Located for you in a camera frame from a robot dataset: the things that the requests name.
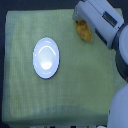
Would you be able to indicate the white round plate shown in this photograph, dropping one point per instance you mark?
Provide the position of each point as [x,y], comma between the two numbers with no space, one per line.
[46,58]

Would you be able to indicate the green table cloth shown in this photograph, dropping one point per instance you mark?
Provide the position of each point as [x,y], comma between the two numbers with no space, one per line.
[81,90]

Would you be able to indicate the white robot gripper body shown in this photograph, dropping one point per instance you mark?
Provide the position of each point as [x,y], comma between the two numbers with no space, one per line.
[101,17]

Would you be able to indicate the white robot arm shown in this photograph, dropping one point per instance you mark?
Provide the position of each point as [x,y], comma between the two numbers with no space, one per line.
[118,111]

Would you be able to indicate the orange bread loaf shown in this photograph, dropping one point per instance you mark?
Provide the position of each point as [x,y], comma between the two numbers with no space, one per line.
[83,31]

